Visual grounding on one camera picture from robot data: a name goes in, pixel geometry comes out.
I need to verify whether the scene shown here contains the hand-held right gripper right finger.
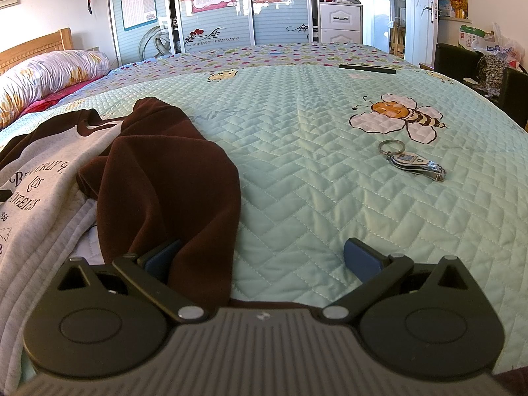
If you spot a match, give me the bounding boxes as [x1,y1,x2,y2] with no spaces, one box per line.
[322,237,475,322]

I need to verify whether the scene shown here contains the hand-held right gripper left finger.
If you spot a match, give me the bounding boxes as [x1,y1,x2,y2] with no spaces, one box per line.
[53,238,208,322]

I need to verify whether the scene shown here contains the grey sweatshirt with brown sleeves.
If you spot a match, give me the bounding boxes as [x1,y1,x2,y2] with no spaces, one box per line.
[0,97,318,384]

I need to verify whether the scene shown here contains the red blanket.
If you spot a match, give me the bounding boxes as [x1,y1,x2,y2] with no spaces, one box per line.
[18,72,110,116]

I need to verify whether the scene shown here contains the floral pillow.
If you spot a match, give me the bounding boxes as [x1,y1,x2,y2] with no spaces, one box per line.
[0,49,111,128]

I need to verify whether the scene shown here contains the wooden headboard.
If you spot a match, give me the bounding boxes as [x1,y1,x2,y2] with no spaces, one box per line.
[0,27,74,76]

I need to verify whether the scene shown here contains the black remote control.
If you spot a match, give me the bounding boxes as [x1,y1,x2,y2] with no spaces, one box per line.
[338,63,397,75]

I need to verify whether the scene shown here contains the black armchair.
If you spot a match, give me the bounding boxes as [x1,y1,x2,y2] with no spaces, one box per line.
[433,43,528,130]

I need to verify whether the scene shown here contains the wooden chair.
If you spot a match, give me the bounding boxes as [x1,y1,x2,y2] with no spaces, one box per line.
[390,20,407,56]

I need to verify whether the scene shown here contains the patterned cloth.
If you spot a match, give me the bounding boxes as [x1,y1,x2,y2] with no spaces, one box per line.
[474,54,512,100]

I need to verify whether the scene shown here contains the heart print bedsheet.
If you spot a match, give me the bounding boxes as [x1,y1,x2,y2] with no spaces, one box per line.
[109,42,417,79]

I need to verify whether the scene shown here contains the white drawer cabinet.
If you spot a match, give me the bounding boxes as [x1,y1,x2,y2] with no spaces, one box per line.
[317,2,364,45]

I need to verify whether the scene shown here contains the sliding door wardrobe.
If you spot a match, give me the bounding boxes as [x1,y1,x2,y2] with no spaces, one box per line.
[106,0,320,67]

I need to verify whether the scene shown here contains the green and white carton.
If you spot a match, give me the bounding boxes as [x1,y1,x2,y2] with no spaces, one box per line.
[459,25,491,50]

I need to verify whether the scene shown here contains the white door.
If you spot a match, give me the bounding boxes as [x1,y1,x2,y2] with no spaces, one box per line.
[404,0,439,66]

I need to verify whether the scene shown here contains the white plastic bag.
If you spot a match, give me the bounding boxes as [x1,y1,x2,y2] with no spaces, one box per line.
[470,22,526,71]

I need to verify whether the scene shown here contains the orange snack packets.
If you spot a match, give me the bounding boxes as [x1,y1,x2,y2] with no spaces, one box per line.
[438,0,470,19]

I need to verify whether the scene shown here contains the silver nail clipper keychain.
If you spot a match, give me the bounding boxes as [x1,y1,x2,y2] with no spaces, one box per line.
[379,139,448,183]

